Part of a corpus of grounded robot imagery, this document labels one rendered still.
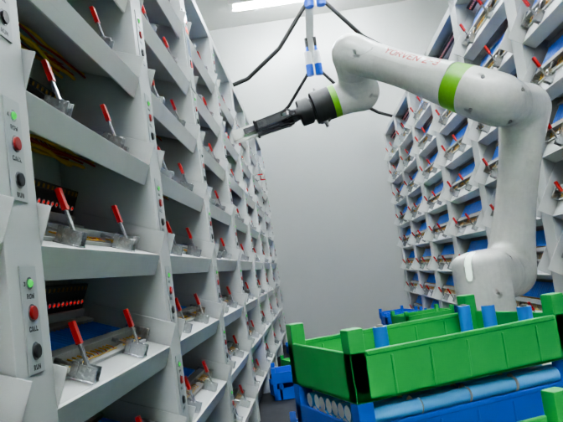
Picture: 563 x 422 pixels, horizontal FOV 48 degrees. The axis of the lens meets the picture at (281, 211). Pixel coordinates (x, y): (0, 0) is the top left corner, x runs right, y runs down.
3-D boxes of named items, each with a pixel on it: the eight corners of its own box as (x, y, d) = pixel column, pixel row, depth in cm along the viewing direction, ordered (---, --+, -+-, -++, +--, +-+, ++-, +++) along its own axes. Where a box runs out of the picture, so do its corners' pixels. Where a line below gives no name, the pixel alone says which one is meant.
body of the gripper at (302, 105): (316, 118, 175) (285, 129, 176) (316, 125, 184) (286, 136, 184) (307, 93, 176) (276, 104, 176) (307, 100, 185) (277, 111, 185)
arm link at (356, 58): (440, 118, 154) (466, 90, 158) (436, 79, 146) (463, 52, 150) (327, 78, 176) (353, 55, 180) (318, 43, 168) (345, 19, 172)
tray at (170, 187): (201, 212, 210) (208, 183, 210) (155, 190, 149) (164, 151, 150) (142, 198, 211) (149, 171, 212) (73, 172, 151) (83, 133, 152)
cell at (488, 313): (497, 304, 87) (504, 352, 87) (488, 304, 89) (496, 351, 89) (486, 306, 87) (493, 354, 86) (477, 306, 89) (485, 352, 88)
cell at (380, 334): (389, 373, 82) (382, 323, 83) (396, 375, 80) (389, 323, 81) (377, 377, 81) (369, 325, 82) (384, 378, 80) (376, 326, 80)
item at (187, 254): (209, 272, 208) (218, 230, 209) (165, 274, 148) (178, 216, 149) (148, 258, 209) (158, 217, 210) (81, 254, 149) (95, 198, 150)
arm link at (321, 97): (324, 89, 185) (324, 79, 176) (338, 126, 184) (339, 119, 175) (304, 95, 185) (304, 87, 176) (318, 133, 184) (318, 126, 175)
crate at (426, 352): (474, 346, 98) (466, 294, 98) (575, 357, 79) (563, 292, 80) (292, 383, 87) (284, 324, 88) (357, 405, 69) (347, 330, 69)
